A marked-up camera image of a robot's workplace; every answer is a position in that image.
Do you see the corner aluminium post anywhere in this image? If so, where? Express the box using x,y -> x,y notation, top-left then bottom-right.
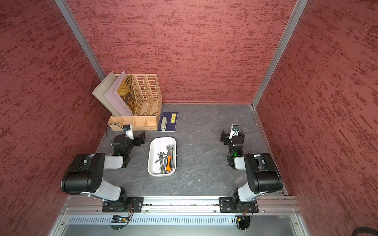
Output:
252,0 -> 308,110
54,0 -> 106,80

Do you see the dark blue notebook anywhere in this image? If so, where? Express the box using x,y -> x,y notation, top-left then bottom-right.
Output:
158,112 -> 178,132

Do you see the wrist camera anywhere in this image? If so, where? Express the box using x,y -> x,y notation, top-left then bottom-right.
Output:
123,124 -> 134,140
229,124 -> 239,140

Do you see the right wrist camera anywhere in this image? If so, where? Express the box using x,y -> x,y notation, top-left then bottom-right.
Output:
229,124 -> 239,140

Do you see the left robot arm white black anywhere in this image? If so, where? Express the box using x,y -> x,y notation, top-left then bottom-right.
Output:
61,132 -> 146,212

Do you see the aluminium front rail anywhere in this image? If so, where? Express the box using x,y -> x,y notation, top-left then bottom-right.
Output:
60,195 -> 302,215

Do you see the white plastic storage box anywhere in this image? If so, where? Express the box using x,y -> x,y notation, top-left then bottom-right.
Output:
148,137 -> 177,177

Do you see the right corner aluminium post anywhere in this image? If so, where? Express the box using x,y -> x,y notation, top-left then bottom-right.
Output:
252,0 -> 308,110

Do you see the large silver combination wrench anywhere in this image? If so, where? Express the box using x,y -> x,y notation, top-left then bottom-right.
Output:
167,144 -> 174,172

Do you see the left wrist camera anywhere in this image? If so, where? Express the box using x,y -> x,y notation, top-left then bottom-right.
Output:
123,124 -> 134,140

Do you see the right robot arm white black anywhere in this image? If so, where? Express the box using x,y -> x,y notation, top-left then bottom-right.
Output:
220,130 -> 284,212

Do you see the silver stapler on notebook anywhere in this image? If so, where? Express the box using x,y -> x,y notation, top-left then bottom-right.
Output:
160,117 -> 167,131

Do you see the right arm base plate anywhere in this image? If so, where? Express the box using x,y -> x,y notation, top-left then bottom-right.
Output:
219,197 -> 259,213

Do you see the small silver combination wrench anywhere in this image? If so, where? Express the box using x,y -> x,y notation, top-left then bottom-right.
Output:
155,155 -> 168,163

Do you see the medium silver combination wrench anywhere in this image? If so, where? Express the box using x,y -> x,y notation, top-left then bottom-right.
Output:
160,158 -> 167,174

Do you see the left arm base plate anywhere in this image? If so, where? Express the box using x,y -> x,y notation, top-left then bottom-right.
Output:
102,197 -> 144,213

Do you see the yellow patterned book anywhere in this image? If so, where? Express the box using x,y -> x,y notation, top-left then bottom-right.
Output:
117,75 -> 137,116

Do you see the orange handled adjustable wrench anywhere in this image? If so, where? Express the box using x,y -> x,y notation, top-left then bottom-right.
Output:
165,144 -> 175,173

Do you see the left corner aluminium post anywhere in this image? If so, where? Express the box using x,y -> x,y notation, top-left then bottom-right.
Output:
54,0 -> 106,80

